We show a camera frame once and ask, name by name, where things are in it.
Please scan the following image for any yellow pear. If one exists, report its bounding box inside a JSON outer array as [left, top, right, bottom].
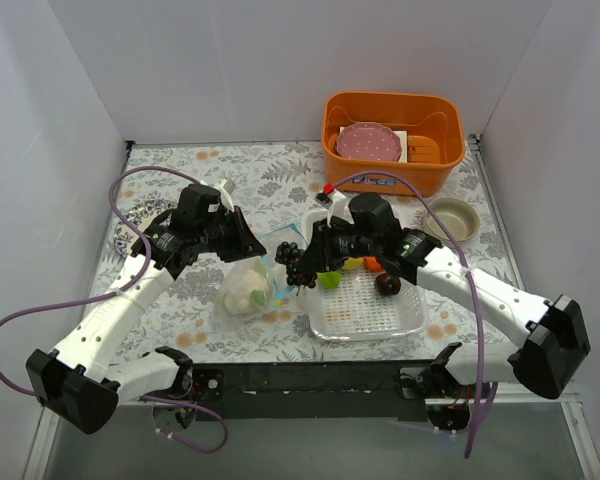
[[341, 258, 364, 271]]

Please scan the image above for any green starfruit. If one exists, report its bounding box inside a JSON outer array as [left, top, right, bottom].
[[317, 271, 341, 290]]

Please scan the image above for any dark grape bunch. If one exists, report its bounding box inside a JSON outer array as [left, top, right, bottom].
[[275, 241, 318, 290]]

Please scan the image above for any clear zip top bag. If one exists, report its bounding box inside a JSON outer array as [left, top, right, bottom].
[[212, 223, 306, 331]]

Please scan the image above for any white cauliflower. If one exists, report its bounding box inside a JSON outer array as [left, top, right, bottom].
[[220, 268, 272, 315]]

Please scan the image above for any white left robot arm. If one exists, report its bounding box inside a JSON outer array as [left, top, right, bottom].
[[26, 180, 266, 434]]

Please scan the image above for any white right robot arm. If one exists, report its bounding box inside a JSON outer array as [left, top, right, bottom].
[[299, 193, 591, 400]]

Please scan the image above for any orange tangerine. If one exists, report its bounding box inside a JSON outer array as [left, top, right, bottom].
[[364, 257, 384, 272]]

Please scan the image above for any blue floral plate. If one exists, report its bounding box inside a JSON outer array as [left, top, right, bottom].
[[112, 198, 179, 259]]

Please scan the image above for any white plastic basket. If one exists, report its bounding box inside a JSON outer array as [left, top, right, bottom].
[[299, 209, 429, 343]]

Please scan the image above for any pink dotted plate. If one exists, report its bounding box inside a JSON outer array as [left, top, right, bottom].
[[335, 122, 403, 163]]

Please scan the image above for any beige ceramic bowl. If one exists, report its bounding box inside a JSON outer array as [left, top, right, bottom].
[[422, 198, 481, 242]]

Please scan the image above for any orange soap dish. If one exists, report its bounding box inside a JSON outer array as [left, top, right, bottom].
[[407, 133, 440, 164]]

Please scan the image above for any orange plastic tub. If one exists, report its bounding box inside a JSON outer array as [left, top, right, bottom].
[[321, 91, 465, 197]]

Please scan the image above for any black base bar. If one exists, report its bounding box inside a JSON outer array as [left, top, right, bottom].
[[134, 359, 486, 424]]

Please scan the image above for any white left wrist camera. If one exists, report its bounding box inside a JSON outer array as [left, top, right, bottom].
[[213, 179, 236, 211]]

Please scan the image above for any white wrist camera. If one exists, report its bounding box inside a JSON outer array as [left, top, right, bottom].
[[315, 183, 347, 226], [213, 179, 236, 211]]

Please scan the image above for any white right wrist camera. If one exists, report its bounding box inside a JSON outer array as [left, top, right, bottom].
[[315, 183, 347, 226]]

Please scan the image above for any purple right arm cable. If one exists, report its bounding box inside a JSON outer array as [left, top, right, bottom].
[[332, 172, 499, 460]]

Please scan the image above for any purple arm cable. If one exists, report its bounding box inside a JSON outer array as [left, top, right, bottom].
[[332, 172, 499, 460], [0, 166, 229, 455]]

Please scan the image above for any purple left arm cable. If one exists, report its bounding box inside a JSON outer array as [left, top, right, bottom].
[[0, 166, 229, 455]]

